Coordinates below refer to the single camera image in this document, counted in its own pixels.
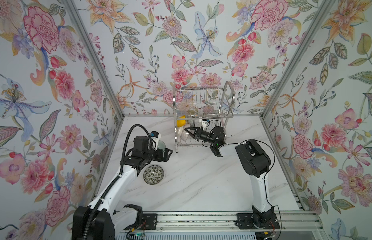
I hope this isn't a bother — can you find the black white speckled bowl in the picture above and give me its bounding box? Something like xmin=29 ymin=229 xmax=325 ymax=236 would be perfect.
xmin=143 ymin=165 xmax=164 ymax=185

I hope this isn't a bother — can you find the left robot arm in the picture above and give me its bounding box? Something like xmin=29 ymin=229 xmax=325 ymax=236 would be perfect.
xmin=71 ymin=131 xmax=172 ymax=240

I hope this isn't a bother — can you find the dark blue patterned bowl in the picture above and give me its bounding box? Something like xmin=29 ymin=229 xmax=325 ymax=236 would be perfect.
xmin=188 ymin=119 xmax=196 ymax=128

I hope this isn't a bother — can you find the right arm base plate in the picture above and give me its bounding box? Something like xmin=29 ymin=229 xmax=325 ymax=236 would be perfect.
xmin=235 ymin=213 xmax=281 ymax=231

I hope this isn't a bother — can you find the black corrugated cable hose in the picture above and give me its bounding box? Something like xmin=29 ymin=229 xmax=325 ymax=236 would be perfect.
xmin=82 ymin=123 xmax=152 ymax=240

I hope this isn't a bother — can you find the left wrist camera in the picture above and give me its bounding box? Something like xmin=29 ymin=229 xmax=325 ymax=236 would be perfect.
xmin=150 ymin=131 xmax=161 ymax=150

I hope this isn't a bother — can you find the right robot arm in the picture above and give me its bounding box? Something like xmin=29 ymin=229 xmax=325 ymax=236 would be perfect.
xmin=184 ymin=126 xmax=279 ymax=229

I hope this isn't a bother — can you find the steel two-tier dish rack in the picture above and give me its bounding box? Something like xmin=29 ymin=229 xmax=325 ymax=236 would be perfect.
xmin=170 ymin=81 xmax=236 ymax=153

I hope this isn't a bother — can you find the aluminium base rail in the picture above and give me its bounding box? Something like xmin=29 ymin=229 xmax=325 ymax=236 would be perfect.
xmin=113 ymin=210 xmax=325 ymax=232

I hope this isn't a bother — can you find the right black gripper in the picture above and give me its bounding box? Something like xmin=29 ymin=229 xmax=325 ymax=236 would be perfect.
xmin=186 ymin=128 xmax=218 ymax=147

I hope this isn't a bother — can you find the pink glass bowl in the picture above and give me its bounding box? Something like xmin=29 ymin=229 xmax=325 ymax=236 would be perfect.
xmin=178 ymin=124 xmax=191 ymax=143

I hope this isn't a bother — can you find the green glass bowl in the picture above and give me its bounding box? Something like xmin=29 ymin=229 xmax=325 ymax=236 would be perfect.
xmin=157 ymin=140 xmax=166 ymax=148

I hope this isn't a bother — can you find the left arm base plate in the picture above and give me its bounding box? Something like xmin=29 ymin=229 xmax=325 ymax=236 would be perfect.
xmin=134 ymin=213 xmax=158 ymax=230

